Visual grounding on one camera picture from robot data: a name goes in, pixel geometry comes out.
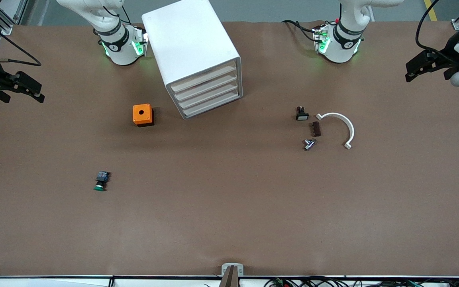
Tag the orange box with hole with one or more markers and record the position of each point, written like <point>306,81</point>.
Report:
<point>142,113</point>

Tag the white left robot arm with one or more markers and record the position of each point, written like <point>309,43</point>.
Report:
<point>339,48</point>

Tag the white plastic drawer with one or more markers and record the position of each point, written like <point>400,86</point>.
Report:
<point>207,85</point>
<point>209,95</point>
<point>205,77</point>
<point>213,103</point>

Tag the black white-faced switch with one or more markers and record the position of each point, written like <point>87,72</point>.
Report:
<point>302,115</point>

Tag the brown table mat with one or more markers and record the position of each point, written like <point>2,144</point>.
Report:
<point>229,199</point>

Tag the green push button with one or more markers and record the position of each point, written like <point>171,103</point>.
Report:
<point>101,181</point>

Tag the white drawer cabinet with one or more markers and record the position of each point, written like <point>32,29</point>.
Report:
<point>185,36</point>

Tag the grey metal bracket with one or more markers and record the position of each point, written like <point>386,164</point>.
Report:
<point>225,269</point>

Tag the small metal connector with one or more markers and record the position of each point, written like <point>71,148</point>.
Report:
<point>309,144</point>

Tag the brown terminal block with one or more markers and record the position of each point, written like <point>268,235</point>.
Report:
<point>315,128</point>

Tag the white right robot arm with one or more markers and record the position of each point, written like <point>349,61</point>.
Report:
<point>122,48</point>

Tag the white curved bracket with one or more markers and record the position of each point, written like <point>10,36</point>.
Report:
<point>349,127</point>

